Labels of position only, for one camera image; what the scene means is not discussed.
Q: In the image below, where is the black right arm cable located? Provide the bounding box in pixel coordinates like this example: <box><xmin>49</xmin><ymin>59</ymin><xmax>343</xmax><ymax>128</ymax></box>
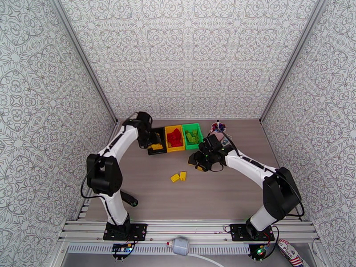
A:
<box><xmin>219</xmin><ymin>131</ymin><xmax>240</xmax><ymax>158</ymax></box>

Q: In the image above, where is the white slotted cable duct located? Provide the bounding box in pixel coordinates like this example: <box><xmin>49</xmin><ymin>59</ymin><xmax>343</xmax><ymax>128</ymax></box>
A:
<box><xmin>66</xmin><ymin>244</ymin><xmax>252</xmax><ymax>255</ymax></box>

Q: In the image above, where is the circuit board with green light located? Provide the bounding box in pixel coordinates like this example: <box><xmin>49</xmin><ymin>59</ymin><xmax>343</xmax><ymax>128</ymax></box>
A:
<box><xmin>254</xmin><ymin>244</ymin><xmax>270</xmax><ymax>256</ymax></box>

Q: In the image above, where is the aluminium frame post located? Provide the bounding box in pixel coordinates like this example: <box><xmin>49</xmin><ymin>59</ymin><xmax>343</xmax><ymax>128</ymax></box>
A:
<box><xmin>47</xmin><ymin>0</ymin><xmax>119</xmax><ymax>124</ymax></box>
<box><xmin>259</xmin><ymin>0</ymin><xmax>329</xmax><ymax>124</ymax></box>

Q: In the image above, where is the yellow plastic bin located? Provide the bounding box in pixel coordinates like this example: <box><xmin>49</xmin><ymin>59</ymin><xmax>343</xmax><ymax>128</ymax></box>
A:
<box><xmin>164</xmin><ymin>125</ymin><xmax>186</xmax><ymax>153</ymax></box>

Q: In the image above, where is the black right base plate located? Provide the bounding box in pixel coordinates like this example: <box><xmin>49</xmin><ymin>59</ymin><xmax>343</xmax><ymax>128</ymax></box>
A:
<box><xmin>231</xmin><ymin>224</ymin><xmax>275</xmax><ymax>242</ymax></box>

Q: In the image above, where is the pink cup with pens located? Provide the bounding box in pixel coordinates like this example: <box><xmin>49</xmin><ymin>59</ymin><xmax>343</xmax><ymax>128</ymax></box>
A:
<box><xmin>210</xmin><ymin>120</ymin><xmax>229</xmax><ymax>142</ymax></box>

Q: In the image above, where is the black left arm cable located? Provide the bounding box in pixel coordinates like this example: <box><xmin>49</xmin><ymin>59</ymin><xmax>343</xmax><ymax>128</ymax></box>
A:
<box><xmin>80</xmin><ymin>163</ymin><xmax>106</xmax><ymax>200</ymax></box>

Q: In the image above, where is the green plastic bin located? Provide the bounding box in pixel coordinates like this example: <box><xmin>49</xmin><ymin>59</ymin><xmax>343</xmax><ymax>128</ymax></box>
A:
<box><xmin>182</xmin><ymin>123</ymin><xmax>204</xmax><ymax>150</ymax></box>

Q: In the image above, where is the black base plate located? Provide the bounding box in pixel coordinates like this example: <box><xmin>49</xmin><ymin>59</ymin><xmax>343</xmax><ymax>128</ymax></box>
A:
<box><xmin>103</xmin><ymin>224</ymin><xmax>147</xmax><ymax>241</ymax></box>
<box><xmin>231</xmin><ymin>224</ymin><xmax>275</xmax><ymax>242</ymax></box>

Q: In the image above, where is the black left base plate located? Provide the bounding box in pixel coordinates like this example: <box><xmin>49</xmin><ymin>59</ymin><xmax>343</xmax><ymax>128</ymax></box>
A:
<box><xmin>103</xmin><ymin>224</ymin><xmax>147</xmax><ymax>241</ymax></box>

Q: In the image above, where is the white adapter cable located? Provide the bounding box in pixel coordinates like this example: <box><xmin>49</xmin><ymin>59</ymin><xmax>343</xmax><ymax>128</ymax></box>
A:
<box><xmin>187</xmin><ymin>253</ymin><xmax>224</xmax><ymax>267</ymax></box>

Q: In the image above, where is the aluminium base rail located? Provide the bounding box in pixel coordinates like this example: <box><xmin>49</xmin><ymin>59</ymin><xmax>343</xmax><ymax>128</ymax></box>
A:
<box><xmin>58</xmin><ymin>218</ymin><xmax>320</xmax><ymax>243</ymax></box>

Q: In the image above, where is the white power adapter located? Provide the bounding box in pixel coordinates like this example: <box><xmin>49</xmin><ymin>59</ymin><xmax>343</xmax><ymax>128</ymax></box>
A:
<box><xmin>172</xmin><ymin>237</ymin><xmax>190</xmax><ymax>256</ymax></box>

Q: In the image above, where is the black plastic bin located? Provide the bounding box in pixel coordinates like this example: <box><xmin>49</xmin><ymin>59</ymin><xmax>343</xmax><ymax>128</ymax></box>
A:
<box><xmin>147</xmin><ymin>127</ymin><xmax>168</xmax><ymax>156</ymax></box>

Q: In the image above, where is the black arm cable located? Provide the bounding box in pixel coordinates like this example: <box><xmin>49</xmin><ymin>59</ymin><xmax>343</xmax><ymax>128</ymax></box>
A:
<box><xmin>219</xmin><ymin>131</ymin><xmax>240</xmax><ymax>158</ymax></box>
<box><xmin>80</xmin><ymin>163</ymin><xmax>106</xmax><ymax>200</ymax></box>

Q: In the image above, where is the circuit board with cables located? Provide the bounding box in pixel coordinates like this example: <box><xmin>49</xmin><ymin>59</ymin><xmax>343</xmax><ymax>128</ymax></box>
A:
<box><xmin>111</xmin><ymin>243</ymin><xmax>134</xmax><ymax>255</ymax></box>

